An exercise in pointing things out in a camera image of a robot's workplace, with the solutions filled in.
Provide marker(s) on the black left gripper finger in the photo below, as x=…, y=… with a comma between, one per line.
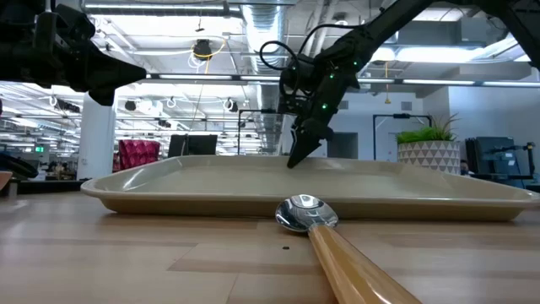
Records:
x=122, y=72
x=105, y=96

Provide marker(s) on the beige plastic tray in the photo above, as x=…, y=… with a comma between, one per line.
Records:
x=253, y=181

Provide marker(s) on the red patterned cup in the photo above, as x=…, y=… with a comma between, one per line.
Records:
x=139, y=154

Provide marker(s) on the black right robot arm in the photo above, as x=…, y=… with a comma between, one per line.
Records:
x=379, y=29

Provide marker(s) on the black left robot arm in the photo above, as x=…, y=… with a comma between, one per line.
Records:
x=21, y=42

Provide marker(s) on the grey door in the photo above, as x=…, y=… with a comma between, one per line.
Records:
x=343, y=145

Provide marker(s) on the white building column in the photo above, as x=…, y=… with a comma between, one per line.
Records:
x=96, y=139

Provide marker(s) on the green exit sign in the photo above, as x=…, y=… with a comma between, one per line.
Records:
x=39, y=149

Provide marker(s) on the black computer monitor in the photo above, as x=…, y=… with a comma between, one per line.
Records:
x=192, y=145

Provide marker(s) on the potted plant in patterned pot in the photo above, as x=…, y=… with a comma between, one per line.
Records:
x=428, y=152

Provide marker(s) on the person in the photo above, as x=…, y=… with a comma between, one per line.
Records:
x=464, y=167

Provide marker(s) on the background robot workstation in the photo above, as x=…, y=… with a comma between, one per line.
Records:
x=498, y=160

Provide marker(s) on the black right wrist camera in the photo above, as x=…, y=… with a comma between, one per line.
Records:
x=295, y=84

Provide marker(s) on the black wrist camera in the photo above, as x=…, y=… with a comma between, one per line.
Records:
x=76, y=21
x=295, y=84

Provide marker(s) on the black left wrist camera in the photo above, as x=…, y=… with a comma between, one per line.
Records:
x=76, y=21

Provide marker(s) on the black metal frame stand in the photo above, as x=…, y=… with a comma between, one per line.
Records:
x=253, y=111
x=401, y=115

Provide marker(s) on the black ceiling mounted camera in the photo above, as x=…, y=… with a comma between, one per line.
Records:
x=202, y=48

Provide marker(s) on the silver ceiling duct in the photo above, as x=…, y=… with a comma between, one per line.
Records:
x=265, y=19

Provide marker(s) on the black aluminium table frame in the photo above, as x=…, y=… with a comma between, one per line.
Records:
x=46, y=186

